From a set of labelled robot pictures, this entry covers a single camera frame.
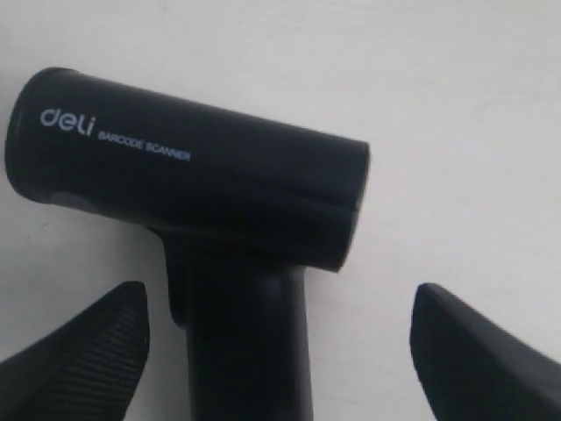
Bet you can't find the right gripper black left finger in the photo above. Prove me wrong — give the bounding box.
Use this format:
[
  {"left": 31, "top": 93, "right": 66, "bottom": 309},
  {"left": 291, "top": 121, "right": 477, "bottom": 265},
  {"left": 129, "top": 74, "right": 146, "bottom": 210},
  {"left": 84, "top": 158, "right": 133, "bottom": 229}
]
[{"left": 1, "top": 282, "right": 147, "bottom": 420}]

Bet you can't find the black handheld barcode scanner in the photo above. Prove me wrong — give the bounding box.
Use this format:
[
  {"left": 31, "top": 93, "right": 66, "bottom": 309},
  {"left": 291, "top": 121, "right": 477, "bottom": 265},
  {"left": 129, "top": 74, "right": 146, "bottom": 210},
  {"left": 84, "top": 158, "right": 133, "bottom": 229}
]
[{"left": 4, "top": 68, "right": 370, "bottom": 420}]

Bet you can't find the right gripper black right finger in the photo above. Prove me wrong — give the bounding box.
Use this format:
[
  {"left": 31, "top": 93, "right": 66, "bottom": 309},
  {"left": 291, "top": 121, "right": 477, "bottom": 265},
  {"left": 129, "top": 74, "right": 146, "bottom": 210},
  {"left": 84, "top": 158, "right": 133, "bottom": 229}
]
[{"left": 409, "top": 283, "right": 560, "bottom": 420}]

